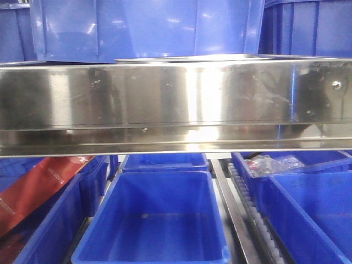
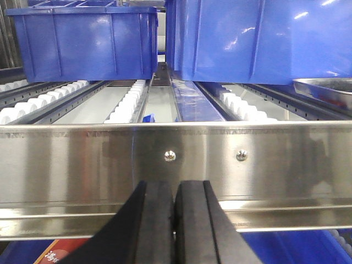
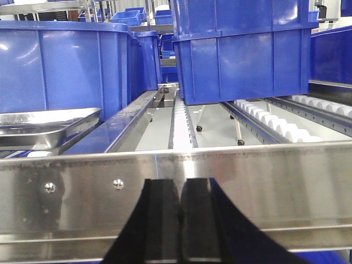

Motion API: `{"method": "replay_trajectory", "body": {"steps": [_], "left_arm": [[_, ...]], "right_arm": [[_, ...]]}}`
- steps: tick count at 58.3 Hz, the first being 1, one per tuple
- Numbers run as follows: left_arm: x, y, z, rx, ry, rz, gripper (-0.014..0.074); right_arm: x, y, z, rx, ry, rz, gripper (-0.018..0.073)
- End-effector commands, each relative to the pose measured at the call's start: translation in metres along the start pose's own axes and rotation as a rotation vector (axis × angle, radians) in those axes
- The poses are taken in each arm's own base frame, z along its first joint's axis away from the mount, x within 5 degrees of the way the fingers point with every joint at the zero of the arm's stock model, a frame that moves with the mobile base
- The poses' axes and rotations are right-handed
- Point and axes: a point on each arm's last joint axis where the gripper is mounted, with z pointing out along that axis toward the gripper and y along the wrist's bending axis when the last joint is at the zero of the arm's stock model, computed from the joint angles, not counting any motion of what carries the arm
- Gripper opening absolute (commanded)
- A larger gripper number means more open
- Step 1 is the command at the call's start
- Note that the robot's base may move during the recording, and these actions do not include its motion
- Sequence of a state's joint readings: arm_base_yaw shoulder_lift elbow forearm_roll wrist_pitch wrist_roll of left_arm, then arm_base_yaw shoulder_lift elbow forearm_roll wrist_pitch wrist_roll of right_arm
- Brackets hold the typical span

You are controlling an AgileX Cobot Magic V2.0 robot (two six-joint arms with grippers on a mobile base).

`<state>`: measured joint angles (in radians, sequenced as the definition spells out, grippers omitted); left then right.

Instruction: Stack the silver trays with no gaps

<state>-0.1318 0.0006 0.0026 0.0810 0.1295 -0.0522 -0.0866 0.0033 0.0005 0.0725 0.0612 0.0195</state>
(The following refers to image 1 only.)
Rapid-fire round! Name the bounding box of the blue lower centre back bin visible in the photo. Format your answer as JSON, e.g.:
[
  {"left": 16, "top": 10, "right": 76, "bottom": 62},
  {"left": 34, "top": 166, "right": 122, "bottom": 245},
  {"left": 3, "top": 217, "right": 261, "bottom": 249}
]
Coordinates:
[{"left": 120, "top": 153, "right": 208, "bottom": 172}]

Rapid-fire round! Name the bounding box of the blue bin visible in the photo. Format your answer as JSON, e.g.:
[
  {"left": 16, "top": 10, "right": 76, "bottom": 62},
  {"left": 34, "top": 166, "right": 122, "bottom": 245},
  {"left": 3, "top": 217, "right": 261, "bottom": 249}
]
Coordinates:
[
  {"left": 120, "top": 153, "right": 208, "bottom": 172},
  {"left": 232, "top": 151, "right": 351, "bottom": 194},
  {"left": 30, "top": 1, "right": 265, "bottom": 63},
  {"left": 258, "top": 170, "right": 351, "bottom": 263},
  {"left": 71, "top": 171, "right": 230, "bottom": 263},
  {"left": 1, "top": 155, "right": 118, "bottom": 263},
  {"left": 1, "top": 1, "right": 37, "bottom": 63}
]

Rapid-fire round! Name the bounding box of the stainless steel shelf beam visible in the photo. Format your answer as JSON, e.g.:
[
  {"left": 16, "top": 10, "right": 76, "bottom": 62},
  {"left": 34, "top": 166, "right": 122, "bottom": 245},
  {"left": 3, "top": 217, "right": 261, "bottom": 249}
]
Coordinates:
[{"left": 1, "top": 56, "right": 351, "bottom": 157}]

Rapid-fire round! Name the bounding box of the clear plastic bag of parts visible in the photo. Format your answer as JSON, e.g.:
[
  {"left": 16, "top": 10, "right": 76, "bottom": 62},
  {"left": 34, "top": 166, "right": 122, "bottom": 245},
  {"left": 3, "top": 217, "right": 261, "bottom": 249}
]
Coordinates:
[{"left": 245, "top": 155, "right": 304, "bottom": 177}]

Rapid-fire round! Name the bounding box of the blue lower centre front bin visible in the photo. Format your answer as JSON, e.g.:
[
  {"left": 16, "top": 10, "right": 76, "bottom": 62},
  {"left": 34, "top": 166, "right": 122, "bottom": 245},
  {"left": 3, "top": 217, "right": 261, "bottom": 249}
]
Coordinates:
[{"left": 71, "top": 171, "right": 230, "bottom": 263}]

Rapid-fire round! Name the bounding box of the blue lower right back bin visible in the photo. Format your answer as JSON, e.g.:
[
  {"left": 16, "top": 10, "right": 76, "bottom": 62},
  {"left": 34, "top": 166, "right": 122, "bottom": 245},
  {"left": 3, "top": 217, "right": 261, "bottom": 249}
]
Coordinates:
[{"left": 232, "top": 151, "right": 351, "bottom": 194}]

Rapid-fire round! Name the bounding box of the blue upper centre bin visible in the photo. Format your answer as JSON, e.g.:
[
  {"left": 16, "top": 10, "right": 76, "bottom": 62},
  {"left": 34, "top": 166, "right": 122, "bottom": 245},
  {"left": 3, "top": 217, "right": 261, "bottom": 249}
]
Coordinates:
[{"left": 30, "top": 1, "right": 265, "bottom": 63}]

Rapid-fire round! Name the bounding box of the blue lower right front bin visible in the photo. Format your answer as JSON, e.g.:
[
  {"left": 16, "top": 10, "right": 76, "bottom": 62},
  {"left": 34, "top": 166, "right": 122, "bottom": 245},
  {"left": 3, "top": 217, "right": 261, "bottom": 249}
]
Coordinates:
[{"left": 258, "top": 170, "right": 351, "bottom": 263}]

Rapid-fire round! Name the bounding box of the red cardboard package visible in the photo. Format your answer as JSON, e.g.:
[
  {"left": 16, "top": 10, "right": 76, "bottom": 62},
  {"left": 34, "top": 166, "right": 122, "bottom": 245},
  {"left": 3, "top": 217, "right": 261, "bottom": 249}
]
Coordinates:
[{"left": 1, "top": 156, "right": 94, "bottom": 236}]

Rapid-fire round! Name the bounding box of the blue lower left bin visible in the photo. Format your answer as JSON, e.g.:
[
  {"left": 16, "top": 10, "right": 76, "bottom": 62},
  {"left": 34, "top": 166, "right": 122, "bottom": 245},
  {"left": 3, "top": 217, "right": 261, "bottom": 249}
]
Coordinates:
[{"left": 1, "top": 155, "right": 118, "bottom": 263}]

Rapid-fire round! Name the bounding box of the blue upper right crate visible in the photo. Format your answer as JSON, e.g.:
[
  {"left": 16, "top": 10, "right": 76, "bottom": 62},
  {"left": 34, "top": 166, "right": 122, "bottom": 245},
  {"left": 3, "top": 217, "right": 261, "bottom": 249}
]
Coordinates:
[{"left": 258, "top": 1, "right": 351, "bottom": 58}]

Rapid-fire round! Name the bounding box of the blue upper left bin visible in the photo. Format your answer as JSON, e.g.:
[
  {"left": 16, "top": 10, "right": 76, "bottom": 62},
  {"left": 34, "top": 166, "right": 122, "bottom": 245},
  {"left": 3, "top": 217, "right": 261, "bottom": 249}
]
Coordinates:
[{"left": 1, "top": 1, "right": 37, "bottom": 63}]

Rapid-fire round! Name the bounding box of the steel divider rail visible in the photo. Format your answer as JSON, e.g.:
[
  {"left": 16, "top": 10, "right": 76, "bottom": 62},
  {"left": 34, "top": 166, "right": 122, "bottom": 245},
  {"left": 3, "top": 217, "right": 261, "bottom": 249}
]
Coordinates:
[{"left": 211, "top": 159, "right": 261, "bottom": 263}]

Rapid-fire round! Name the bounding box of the white roller track rail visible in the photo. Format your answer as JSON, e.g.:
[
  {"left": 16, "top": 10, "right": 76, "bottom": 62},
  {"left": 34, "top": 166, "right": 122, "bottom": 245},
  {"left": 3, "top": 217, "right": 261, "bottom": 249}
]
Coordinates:
[{"left": 228, "top": 163, "right": 286, "bottom": 264}]

